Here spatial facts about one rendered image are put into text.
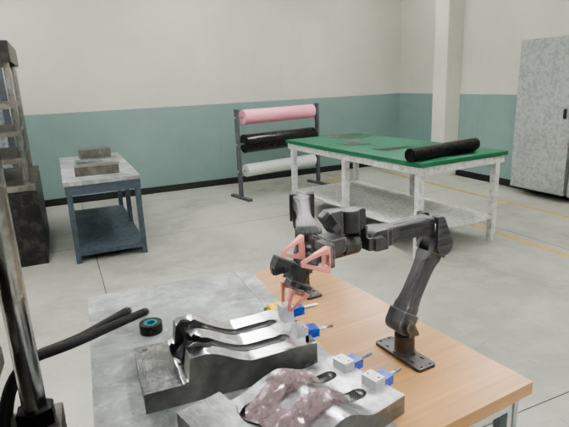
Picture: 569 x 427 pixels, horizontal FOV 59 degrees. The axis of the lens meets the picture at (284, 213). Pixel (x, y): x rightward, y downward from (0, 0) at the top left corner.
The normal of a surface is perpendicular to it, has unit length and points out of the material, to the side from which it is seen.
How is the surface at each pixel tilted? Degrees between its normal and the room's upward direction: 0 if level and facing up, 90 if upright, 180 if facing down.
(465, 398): 0
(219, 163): 90
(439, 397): 0
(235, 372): 90
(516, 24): 90
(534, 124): 90
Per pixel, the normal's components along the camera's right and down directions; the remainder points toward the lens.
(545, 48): -0.91, 0.15
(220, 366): 0.37, 0.22
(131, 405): -0.04, -0.96
